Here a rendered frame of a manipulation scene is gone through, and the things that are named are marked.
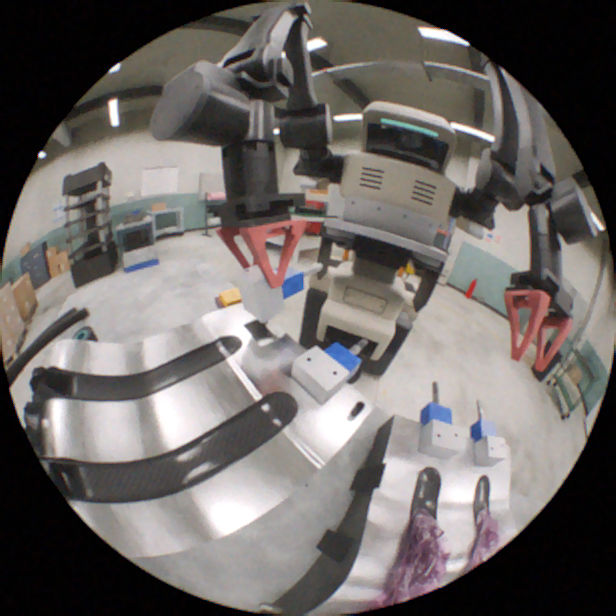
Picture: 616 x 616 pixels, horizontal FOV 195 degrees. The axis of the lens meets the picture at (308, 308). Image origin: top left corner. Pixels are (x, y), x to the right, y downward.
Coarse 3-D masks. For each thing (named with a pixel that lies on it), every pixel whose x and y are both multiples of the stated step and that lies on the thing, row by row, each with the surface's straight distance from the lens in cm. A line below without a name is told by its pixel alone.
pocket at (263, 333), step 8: (256, 320) 28; (248, 328) 28; (256, 328) 29; (264, 328) 30; (272, 328) 29; (256, 336) 29; (264, 336) 29; (272, 336) 29; (280, 336) 28; (264, 344) 28
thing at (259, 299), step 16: (240, 272) 23; (256, 272) 22; (288, 272) 24; (304, 272) 26; (240, 288) 23; (256, 288) 19; (288, 288) 23; (304, 288) 25; (256, 304) 20; (272, 304) 21
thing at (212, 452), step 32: (192, 352) 25; (224, 352) 25; (32, 384) 31; (64, 384) 30; (96, 384) 27; (128, 384) 26; (160, 384) 25; (32, 416) 28; (256, 416) 19; (288, 416) 19; (192, 448) 20; (224, 448) 19; (256, 448) 18; (64, 480) 33; (96, 480) 22; (128, 480) 21; (160, 480) 20; (192, 480) 19
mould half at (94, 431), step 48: (192, 336) 28; (240, 336) 25; (288, 336) 25; (192, 384) 22; (240, 384) 21; (288, 384) 20; (48, 432) 25; (96, 432) 23; (144, 432) 22; (192, 432) 20; (288, 432) 18; (336, 432) 19; (240, 480) 18; (288, 480) 17; (96, 528) 21; (144, 528) 20; (192, 528) 19
